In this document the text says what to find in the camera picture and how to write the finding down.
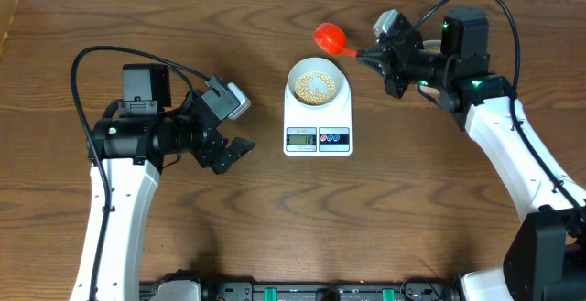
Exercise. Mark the red plastic measuring scoop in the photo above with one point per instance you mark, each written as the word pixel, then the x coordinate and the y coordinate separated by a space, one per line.
pixel 332 40

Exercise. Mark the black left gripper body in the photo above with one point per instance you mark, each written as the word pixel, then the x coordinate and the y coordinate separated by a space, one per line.
pixel 189 134

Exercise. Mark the white digital kitchen scale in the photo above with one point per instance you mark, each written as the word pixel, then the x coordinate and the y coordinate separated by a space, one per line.
pixel 318 131

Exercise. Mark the grey round bowl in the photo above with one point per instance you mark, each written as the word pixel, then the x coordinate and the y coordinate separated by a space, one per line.
pixel 322 65

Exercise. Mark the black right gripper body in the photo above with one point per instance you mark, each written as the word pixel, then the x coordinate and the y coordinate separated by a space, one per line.
pixel 420 67

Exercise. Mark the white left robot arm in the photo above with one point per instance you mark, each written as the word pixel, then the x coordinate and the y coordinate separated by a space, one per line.
pixel 127 151

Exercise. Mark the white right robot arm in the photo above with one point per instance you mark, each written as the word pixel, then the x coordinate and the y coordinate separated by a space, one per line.
pixel 546 260

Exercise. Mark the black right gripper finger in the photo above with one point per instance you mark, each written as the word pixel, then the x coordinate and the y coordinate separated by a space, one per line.
pixel 381 67
pixel 372 53

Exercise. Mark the soybeans in grey bowl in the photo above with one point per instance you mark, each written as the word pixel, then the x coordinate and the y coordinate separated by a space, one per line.
pixel 315 88

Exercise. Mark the clear container of soybeans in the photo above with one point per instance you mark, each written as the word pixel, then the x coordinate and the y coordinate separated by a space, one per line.
pixel 430 93

